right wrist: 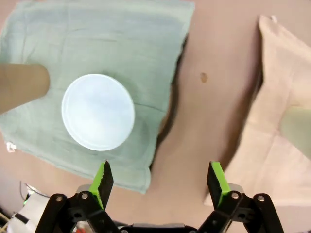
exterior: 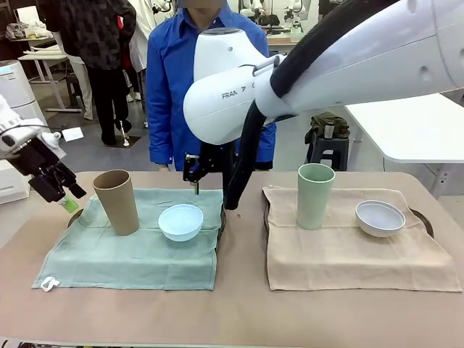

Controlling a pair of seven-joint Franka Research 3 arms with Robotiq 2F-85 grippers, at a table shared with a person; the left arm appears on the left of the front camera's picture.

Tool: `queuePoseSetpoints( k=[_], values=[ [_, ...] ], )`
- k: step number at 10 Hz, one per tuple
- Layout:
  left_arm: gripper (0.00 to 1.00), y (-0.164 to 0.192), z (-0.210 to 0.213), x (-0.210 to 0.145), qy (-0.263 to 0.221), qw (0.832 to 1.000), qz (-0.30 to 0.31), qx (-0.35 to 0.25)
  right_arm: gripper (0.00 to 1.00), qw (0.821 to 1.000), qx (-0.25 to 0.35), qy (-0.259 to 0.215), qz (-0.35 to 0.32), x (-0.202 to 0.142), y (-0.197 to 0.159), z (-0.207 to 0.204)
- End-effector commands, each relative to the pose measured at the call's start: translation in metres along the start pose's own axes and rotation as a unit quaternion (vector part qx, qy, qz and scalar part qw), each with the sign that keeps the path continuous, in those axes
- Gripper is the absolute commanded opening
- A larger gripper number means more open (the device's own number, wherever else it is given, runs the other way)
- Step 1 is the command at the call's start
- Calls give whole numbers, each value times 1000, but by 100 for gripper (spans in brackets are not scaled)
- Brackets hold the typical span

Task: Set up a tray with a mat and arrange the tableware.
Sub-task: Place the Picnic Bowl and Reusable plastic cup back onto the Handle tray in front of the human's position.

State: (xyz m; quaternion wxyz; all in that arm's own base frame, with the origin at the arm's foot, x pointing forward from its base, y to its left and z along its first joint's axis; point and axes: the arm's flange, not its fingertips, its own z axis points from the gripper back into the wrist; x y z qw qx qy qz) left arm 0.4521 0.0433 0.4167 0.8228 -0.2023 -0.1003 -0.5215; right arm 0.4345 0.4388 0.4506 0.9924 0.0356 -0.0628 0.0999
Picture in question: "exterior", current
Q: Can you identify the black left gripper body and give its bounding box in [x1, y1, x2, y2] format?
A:
[7, 139, 61, 181]

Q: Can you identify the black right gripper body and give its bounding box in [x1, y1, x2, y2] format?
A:
[199, 142, 233, 175]

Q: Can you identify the brown tall cup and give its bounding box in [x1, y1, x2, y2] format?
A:
[91, 169, 141, 237]

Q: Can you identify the light blue bowl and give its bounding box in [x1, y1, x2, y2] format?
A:
[157, 203, 204, 243]

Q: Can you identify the green cloth mat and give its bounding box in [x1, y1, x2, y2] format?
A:
[31, 187, 225, 292]

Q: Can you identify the pale green tall cup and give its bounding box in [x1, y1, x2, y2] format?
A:
[297, 163, 336, 231]

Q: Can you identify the beige cloth mat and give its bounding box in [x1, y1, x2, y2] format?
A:
[261, 185, 463, 292]

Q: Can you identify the white bowl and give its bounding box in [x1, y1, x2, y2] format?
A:
[355, 199, 406, 239]

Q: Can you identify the person's right forearm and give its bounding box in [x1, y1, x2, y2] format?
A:
[146, 104, 175, 167]

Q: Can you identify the dark brown plastic tray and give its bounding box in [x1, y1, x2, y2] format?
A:
[261, 188, 435, 239]
[66, 205, 228, 255]

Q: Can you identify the white paper sheet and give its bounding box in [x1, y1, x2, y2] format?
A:
[61, 127, 86, 143]

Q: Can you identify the white air purifier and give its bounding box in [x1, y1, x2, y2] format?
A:
[0, 60, 49, 128]

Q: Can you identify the white rack table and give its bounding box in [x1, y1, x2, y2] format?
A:
[17, 43, 83, 114]

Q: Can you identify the person in blue shirt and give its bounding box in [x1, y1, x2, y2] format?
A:
[145, 0, 278, 173]

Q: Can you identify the black stool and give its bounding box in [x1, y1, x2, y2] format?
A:
[305, 136, 351, 172]

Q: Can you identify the olive green bag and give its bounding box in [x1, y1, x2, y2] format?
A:
[304, 111, 352, 145]

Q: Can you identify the person in white coat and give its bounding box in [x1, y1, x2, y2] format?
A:
[126, 0, 155, 104]

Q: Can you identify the person in black patterned jacket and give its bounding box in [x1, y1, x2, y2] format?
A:
[37, 0, 138, 147]

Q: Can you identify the right arm black cable sleeve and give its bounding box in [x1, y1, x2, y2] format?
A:
[222, 0, 400, 212]

